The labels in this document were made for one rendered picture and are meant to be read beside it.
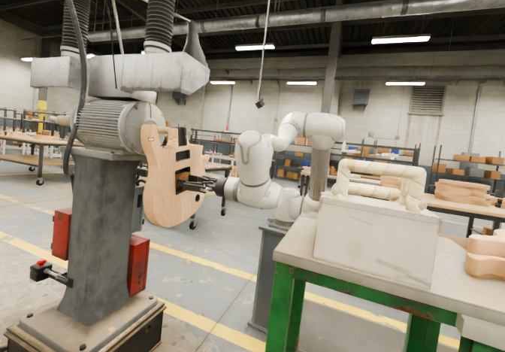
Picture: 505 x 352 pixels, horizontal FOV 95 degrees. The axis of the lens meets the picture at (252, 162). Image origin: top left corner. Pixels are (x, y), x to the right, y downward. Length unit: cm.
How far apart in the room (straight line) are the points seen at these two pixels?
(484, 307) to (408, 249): 17
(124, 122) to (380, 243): 102
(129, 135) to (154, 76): 29
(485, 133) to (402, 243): 1243
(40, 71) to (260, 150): 123
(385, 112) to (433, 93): 189
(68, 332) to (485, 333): 149
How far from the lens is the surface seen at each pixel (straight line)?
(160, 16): 114
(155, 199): 90
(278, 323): 82
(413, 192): 68
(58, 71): 149
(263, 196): 79
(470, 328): 76
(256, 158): 70
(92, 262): 140
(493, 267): 95
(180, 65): 94
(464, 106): 1293
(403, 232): 68
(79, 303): 155
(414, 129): 1229
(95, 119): 129
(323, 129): 120
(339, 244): 69
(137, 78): 107
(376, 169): 67
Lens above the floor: 121
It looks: 3 degrees down
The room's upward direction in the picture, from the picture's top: 7 degrees clockwise
